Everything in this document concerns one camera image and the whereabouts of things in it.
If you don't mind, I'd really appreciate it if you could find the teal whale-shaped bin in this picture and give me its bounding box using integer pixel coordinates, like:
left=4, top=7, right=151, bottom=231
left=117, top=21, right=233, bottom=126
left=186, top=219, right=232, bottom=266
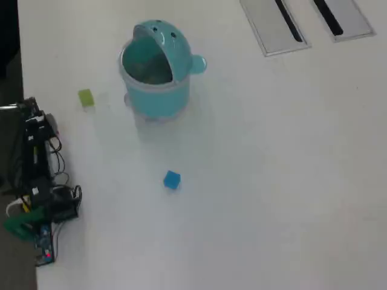
left=116, top=19, right=209, bottom=121

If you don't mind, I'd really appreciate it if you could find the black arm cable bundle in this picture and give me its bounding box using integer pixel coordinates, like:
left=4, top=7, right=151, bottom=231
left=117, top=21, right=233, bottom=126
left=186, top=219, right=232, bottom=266
left=48, top=138, right=83, bottom=209

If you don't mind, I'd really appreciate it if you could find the blue circuit board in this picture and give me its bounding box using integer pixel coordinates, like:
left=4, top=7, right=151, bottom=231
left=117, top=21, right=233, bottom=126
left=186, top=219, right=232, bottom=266
left=33, top=225, right=57, bottom=266

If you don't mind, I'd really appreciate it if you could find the white cable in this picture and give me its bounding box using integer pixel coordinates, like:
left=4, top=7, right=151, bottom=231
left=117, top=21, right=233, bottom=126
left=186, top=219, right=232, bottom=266
left=5, top=198, right=24, bottom=218

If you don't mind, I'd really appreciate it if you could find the green table clamp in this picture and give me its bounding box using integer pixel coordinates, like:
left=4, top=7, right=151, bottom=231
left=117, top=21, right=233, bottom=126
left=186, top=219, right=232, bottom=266
left=3, top=208, right=43, bottom=242

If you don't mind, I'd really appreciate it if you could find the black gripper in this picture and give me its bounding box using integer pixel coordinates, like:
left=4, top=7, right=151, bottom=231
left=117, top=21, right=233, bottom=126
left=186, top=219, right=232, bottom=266
left=24, top=113, right=60, bottom=143

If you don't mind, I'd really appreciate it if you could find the narrow silver cable grommet plate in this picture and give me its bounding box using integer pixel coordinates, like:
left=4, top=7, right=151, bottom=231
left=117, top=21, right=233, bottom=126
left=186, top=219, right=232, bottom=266
left=313, top=0, right=377, bottom=42

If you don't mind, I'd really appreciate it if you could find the green lego block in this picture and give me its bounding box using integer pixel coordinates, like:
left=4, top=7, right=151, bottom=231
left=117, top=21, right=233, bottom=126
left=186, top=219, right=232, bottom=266
left=77, top=89, right=95, bottom=107

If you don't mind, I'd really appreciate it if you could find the wide silver cable grommet plate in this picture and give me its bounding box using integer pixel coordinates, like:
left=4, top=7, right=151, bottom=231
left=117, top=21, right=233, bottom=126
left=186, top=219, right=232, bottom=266
left=240, top=0, right=312, bottom=57

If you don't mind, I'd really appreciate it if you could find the blue lego block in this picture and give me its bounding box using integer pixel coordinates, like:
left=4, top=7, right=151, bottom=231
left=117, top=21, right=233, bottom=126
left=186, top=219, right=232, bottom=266
left=163, top=170, right=182, bottom=191

